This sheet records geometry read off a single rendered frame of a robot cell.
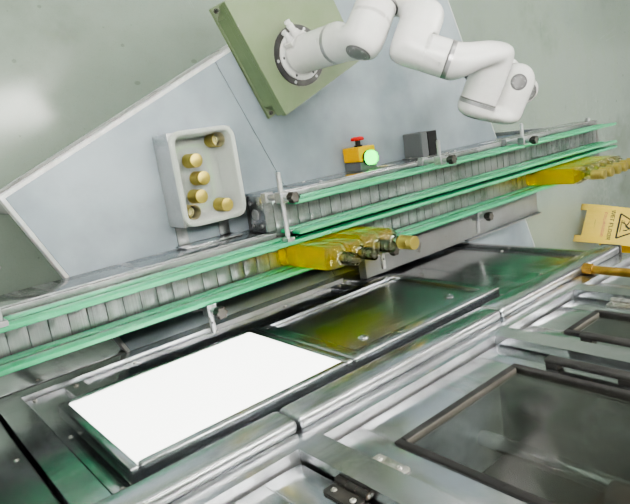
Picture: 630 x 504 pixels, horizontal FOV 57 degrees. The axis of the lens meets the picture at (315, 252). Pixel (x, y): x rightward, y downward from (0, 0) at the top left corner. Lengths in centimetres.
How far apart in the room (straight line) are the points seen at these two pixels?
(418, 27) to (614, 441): 90
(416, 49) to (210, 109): 54
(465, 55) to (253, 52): 52
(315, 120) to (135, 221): 62
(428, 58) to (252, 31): 46
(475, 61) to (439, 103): 81
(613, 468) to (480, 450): 16
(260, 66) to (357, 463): 103
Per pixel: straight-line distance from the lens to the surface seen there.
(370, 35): 135
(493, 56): 137
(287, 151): 165
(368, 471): 81
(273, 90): 154
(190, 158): 142
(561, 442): 90
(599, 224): 466
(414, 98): 205
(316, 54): 147
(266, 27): 157
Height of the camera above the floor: 207
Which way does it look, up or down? 50 degrees down
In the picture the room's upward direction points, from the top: 96 degrees clockwise
